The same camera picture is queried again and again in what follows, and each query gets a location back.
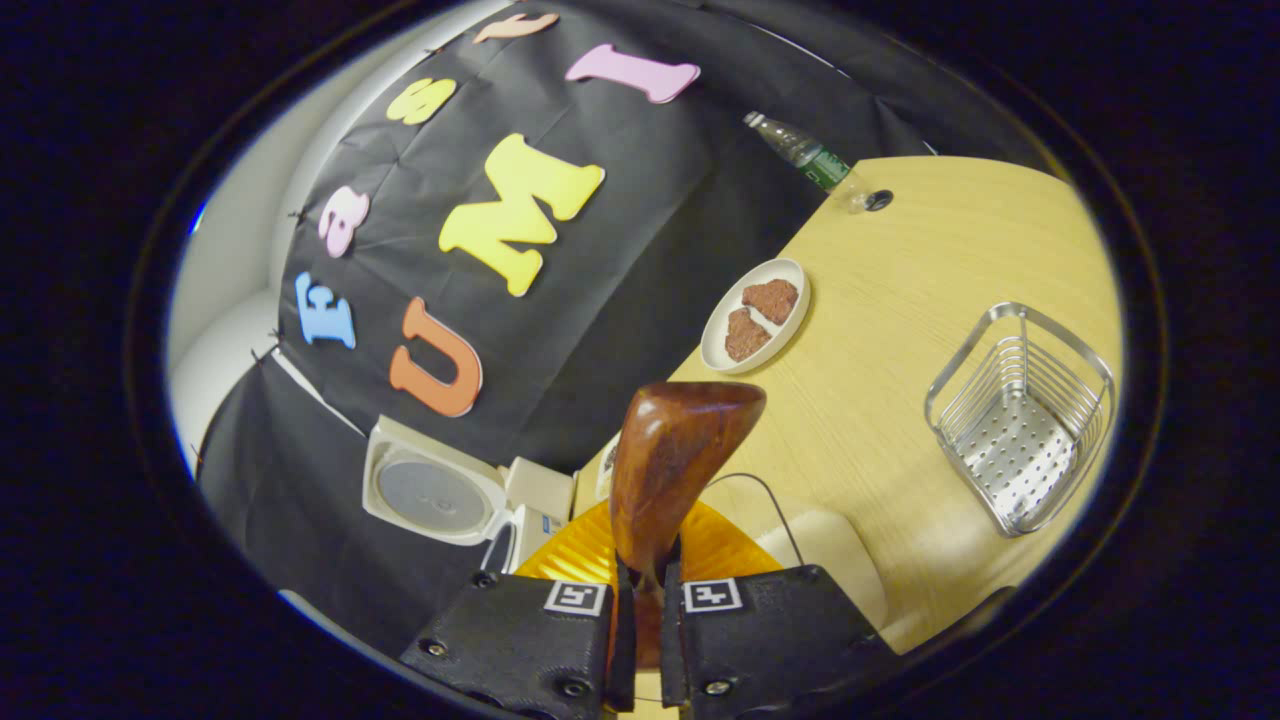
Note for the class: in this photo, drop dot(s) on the black round table grommet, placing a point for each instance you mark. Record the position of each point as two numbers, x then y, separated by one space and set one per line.
878 200

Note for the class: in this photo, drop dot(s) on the brown meat piece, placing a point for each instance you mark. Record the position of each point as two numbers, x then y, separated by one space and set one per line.
770 300
745 337

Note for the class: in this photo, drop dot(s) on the white rice cooker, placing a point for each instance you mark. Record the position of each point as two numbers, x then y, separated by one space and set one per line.
430 495

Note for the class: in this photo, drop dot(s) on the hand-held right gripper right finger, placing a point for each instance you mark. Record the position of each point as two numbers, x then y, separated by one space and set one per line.
770 630

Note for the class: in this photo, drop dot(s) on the clear plastic water bottle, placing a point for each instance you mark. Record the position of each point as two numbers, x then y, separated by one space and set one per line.
810 160

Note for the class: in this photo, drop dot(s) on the brown wooden spoon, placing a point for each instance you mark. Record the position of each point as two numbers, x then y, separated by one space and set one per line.
670 460

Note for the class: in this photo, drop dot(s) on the white round plate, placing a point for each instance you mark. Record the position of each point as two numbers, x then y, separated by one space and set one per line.
722 350

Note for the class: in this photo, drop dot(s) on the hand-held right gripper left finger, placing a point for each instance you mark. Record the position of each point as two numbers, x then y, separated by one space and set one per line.
520 640

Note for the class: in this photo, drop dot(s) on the white toaster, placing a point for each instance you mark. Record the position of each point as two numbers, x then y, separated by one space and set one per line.
540 485

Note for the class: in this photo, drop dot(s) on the white divided bean dish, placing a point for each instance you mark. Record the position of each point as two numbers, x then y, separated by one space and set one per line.
604 470

